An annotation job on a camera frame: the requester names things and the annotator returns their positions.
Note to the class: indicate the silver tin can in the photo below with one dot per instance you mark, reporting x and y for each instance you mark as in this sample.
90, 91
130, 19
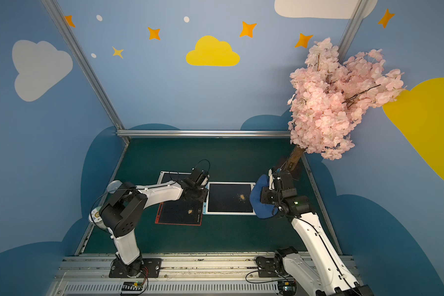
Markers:
113, 186

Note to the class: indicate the left small circuit board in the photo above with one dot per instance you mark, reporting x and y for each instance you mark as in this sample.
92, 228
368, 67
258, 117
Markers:
131, 289

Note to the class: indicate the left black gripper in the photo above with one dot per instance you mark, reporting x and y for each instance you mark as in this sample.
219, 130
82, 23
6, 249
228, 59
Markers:
200, 194

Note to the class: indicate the pink cherry blossom tree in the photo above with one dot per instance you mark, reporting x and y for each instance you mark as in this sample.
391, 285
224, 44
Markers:
331, 98

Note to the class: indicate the blue wiping cloth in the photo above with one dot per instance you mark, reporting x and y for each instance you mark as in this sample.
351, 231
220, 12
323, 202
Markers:
262, 210

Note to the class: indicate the right small circuit board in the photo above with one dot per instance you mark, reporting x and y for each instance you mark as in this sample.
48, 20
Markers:
286, 288

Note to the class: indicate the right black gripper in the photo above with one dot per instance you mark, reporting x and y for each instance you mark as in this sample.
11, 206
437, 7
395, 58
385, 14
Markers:
268, 196

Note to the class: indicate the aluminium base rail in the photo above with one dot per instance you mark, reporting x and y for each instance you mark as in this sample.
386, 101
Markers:
206, 274

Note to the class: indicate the red frame drawing tablet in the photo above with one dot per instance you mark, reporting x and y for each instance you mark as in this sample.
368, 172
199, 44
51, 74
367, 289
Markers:
181, 212

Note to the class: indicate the dark square tree base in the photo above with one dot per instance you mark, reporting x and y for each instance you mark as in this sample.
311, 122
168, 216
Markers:
294, 167

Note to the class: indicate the white frame drawing tablet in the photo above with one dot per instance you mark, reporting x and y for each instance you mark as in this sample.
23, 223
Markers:
171, 176

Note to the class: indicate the white blue drawing tablet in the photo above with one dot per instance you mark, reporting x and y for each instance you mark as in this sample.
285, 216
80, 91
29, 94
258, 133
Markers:
228, 198

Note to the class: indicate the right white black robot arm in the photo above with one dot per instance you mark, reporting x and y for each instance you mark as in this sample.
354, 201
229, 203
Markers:
330, 276

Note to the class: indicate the small circuit board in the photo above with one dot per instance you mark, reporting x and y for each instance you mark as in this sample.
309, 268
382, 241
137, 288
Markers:
286, 288
131, 289

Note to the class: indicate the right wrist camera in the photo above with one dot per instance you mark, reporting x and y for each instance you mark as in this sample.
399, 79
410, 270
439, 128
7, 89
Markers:
275, 178

